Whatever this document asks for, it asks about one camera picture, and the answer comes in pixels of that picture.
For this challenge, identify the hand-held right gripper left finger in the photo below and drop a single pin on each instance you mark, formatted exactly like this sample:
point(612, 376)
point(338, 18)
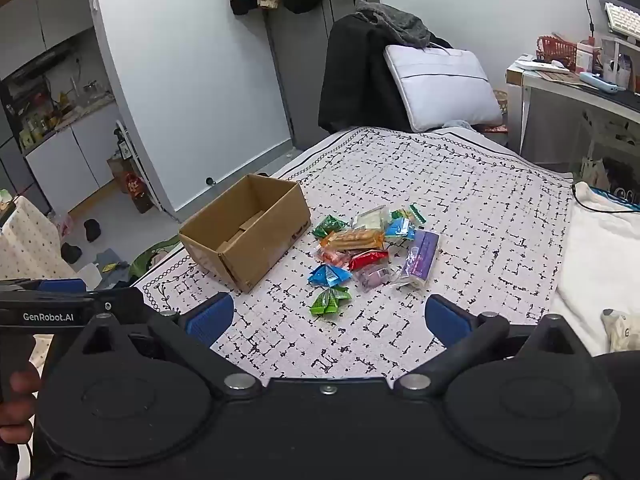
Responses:
point(210, 317)

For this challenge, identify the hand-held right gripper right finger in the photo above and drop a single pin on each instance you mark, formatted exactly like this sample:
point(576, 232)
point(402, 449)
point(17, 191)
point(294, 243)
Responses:
point(447, 320)

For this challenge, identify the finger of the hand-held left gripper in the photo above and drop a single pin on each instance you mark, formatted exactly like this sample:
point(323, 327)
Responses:
point(62, 285)

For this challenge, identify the long purple snack packet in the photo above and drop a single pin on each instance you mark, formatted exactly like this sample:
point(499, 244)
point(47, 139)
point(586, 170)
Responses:
point(420, 257)

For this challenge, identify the small lilac snack packet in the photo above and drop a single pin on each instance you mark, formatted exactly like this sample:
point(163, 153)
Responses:
point(374, 278)

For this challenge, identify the brown cardboard box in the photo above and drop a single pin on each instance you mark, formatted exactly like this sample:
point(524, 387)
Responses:
point(260, 245)

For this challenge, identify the red snack packet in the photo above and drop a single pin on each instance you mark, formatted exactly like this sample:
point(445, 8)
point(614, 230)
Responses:
point(367, 259)

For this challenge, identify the blue snack packet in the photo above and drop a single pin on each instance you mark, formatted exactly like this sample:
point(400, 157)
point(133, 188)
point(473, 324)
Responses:
point(400, 231)
point(327, 275)

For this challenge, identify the green and white snack packet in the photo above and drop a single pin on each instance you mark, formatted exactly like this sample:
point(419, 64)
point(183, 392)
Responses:
point(412, 214)

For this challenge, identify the light green snack packet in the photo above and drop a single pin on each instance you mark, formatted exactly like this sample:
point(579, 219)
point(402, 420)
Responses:
point(329, 302)

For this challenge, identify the orange cracker packet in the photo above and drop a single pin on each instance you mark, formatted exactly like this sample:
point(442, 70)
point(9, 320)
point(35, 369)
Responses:
point(352, 240)

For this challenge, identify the clear packet of white snacks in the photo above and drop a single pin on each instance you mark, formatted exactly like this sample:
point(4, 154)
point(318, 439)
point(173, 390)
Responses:
point(370, 217)

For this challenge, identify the small orange snack packet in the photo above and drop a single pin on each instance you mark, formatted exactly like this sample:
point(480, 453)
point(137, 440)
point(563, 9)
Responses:
point(332, 258)

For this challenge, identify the dark green snack packet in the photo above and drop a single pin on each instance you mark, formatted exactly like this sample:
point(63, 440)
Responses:
point(329, 225)

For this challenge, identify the person's left hand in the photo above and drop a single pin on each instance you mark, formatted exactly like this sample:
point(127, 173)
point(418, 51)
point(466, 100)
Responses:
point(17, 427)

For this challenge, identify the black shoe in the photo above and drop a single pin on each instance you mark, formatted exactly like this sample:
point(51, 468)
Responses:
point(92, 230)
point(71, 253)

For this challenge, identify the polka dot cloth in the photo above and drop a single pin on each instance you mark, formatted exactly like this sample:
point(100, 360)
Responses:
point(30, 245)

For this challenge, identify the green cartoon floor mat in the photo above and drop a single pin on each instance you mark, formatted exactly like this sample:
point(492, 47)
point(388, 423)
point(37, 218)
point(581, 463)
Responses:
point(150, 260)

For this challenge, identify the cardboard box on floor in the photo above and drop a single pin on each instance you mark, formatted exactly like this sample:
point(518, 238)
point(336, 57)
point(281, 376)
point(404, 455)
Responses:
point(116, 175)

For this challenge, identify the white kitchen cabinet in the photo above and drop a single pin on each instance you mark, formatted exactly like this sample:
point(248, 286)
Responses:
point(65, 160)

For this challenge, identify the white patterned bedspread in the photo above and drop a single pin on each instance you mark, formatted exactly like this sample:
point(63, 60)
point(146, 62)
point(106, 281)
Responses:
point(450, 185)

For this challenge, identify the white metal rack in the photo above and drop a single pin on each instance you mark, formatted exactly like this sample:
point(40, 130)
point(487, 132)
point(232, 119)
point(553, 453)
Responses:
point(135, 160)

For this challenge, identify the white fluffy blanket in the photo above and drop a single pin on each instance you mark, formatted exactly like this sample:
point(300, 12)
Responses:
point(595, 260)

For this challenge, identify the cream plush toy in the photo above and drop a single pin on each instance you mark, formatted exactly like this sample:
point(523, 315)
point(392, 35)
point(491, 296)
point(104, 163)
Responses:
point(625, 332)

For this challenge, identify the white pillow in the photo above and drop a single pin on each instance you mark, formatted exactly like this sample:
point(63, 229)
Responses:
point(440, 90)

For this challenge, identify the white desk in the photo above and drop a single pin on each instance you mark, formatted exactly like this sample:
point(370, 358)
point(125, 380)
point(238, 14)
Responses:
point(565, 110)

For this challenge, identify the black jacket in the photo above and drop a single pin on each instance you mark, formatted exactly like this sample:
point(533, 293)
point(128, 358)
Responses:
point(355, 80)

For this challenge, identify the grey door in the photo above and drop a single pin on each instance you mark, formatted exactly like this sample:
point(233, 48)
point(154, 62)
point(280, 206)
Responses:
point(310, 60)

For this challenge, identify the light blue case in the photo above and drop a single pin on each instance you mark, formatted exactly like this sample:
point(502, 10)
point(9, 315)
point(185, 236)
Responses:
point(597, 81)

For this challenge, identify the red basket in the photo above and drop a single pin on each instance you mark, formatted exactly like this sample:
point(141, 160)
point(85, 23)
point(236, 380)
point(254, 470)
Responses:
point(555, 50)

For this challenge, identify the grey hoodie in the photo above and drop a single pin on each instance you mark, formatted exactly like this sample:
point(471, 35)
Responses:
point(395, 22)

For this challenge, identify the white keyboard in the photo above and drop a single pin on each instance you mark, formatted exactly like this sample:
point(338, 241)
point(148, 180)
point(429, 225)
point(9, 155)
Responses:
point(622, 20)

